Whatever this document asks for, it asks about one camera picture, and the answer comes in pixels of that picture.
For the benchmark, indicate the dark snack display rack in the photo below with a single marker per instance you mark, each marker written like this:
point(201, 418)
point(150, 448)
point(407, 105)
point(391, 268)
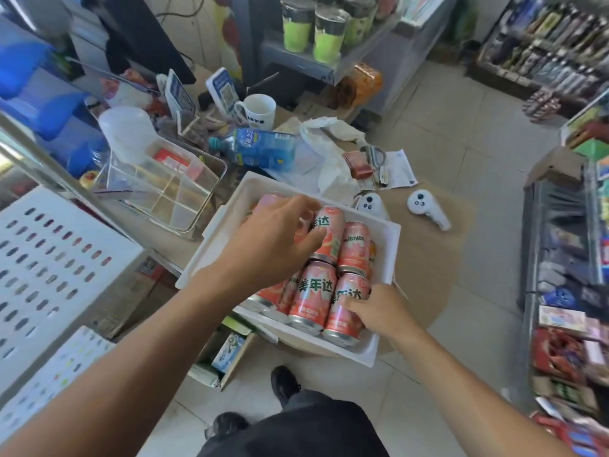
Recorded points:
point(566, 304)

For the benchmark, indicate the person's shoe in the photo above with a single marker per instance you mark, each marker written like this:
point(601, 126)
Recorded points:
point(228, 425)
point(285, 385)

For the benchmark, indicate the orange snack bag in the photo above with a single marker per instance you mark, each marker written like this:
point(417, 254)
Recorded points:
point(364, 85)

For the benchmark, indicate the white metal shelf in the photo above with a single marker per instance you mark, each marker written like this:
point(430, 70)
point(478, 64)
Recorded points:
point(128, 254)

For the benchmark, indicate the person's left shoe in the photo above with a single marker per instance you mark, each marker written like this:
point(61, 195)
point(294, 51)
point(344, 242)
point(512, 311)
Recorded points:
point(228, 425)

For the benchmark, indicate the white frosted plastic container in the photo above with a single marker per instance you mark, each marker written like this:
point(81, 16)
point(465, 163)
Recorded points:
point(126, 133)

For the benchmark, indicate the grey cloth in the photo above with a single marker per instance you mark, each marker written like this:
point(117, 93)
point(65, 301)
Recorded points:
point(190, 127)

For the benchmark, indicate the small red packet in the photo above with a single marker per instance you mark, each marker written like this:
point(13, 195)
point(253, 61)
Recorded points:
point(358, 165)

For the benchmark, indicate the brown printed carton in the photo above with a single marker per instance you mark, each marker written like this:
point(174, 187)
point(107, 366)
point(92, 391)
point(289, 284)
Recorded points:
point(138, 299)

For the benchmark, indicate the small blue carton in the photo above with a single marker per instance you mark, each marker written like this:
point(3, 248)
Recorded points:
point(228, 353)

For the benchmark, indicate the person's right hand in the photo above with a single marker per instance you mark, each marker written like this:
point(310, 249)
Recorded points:
point(387, 314)

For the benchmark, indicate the white plastic bag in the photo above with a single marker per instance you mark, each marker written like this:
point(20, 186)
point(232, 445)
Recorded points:
point(328, 161)

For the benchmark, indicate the grey display stand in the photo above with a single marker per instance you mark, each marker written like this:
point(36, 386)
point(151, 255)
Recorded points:
point(252, 33)

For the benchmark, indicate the grey scissors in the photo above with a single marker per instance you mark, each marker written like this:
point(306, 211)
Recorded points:
point(373, 154)

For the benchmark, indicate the row of short orange cans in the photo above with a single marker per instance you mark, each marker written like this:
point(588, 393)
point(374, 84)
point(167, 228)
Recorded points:
point(372, 252)

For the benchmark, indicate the red white small box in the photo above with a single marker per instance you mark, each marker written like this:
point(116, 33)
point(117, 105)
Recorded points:
point(170, 159)

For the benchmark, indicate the pile of red cans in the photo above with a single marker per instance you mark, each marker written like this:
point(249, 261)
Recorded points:
point(309, 299)

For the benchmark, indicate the white red cat figurine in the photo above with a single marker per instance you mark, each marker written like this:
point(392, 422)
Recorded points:
point(126, 92)

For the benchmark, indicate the black cash register monitor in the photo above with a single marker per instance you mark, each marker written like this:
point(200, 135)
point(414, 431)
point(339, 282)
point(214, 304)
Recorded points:
point(147, 38)

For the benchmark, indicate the person's left forearm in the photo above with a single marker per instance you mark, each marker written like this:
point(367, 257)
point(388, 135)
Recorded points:
point(119, 366)

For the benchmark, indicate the white mug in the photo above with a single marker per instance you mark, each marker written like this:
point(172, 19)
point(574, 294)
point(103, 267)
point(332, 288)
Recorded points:
point(259, 114)

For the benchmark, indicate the blue plastic display rack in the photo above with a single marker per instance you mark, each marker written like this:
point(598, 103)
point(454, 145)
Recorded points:
point(43, 104)

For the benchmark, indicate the yellow red small toy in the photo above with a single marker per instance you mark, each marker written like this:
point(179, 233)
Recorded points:
point(89, 179)

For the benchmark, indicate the white paper receipt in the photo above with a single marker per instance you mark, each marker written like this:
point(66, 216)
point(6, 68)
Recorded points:
point(402, 168)

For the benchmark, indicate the green flat box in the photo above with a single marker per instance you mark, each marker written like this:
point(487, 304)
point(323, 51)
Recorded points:
point(236, 325)

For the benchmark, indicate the blue rounded code stand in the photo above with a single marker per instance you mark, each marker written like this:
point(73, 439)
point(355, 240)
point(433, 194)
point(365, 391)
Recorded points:
point(223, 92)

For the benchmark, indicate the brown cardboard box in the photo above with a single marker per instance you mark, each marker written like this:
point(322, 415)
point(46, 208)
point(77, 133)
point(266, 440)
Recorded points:
point(556, 168)

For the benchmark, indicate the blue drink bottle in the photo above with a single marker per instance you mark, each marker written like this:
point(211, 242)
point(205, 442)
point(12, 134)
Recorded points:
point(259, 147)

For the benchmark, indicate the person's dark grey trousers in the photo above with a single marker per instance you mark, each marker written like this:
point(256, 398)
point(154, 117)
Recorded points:
point(309, 428)

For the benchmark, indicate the white handheld controller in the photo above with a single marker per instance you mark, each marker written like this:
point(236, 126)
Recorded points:
point(421, 204)
point(372, 204)

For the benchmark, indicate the person's right shoe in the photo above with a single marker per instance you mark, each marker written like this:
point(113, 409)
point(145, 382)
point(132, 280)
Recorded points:
point(285, 385)

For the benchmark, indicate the yellow red wall poster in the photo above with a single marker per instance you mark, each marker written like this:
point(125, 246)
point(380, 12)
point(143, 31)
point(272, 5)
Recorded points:
point(228, 38)

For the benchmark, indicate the person's right forearm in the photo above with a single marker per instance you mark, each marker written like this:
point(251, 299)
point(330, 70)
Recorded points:
point(476, 399)

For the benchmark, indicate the white plastic tray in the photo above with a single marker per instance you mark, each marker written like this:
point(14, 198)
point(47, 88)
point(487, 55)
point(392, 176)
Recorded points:
point(209, 252)

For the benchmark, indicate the clear acrylic organizer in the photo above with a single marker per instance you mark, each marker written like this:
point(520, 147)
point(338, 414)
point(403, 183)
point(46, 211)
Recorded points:
point(162, 199)

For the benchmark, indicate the green lidded snack cup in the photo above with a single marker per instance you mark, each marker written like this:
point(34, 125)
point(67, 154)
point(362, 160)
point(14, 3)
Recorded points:
point(329, 45)
point(361, 23)
point(297, 35)

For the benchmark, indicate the white framed code stand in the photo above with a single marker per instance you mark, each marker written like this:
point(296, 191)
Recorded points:
point(180, 95)

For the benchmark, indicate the open cardboard floor box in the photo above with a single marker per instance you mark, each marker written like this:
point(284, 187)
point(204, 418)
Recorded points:
point(204, 371)

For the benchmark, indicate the white document sheet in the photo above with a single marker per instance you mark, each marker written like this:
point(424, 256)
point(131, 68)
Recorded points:
point(299, 168)

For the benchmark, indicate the person's left hand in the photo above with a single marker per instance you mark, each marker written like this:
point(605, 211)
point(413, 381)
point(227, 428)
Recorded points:
point(266, 242)

